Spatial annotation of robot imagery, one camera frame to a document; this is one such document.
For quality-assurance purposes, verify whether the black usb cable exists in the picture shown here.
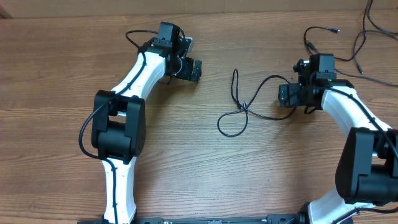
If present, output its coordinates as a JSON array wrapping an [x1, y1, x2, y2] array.
[[303, 0, 398, 62], [216, 68, 298, 138], [306, 30, 398, 88]]

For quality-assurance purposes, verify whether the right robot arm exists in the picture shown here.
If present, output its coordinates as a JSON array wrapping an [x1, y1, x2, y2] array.
[[277, 54, 397, 223]]

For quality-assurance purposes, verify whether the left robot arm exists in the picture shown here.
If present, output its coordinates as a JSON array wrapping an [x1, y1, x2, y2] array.
[[82, 22, 202, 223]]

